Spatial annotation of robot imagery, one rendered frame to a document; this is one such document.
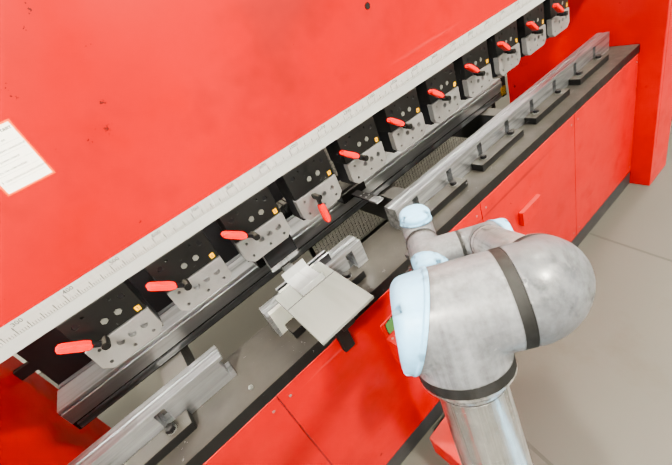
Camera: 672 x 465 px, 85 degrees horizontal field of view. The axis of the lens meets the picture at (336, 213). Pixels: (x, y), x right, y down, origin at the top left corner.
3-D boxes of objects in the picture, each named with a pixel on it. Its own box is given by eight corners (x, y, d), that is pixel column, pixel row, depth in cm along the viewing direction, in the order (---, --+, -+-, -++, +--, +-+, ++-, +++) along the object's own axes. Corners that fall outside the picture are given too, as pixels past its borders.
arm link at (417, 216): (400, 227, 83) (394, 205, 90) (409, 260, 90) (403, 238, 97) (434, 218, 82) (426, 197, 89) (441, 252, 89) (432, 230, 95)
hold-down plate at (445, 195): (418, 230, 131) (416, 223, 129) (407, 226, 135) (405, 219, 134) (468, 185, 142) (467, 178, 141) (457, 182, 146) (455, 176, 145)
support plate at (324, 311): (323, 345, 90) (322, 343, 89) (275, 300, 110) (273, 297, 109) (374, 298, 96) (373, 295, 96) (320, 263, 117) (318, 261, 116)
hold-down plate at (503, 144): (483, 171, 146) (482, 165, 144) (471, 169, 150) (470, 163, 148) (524, 135, 157) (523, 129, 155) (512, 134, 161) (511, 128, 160)
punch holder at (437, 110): (436, 125, 129) (426, 80, 120) (418, 124, 135) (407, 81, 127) (462, 106, 134) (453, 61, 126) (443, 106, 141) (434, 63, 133)
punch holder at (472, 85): (470, 100, 136) (462, 56, 128) (451, 100, 143) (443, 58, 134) (493, 83, 142) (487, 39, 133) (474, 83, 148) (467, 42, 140)
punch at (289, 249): (274, 274, 108) (260, 250, 104) (271, 271, 110) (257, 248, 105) (300, 253, 112) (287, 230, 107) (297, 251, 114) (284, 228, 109)
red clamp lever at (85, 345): (55, 349, 73) (111, 342, 79) (55, 338, 76) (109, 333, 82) (54, 357, 73) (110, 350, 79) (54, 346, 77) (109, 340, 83)
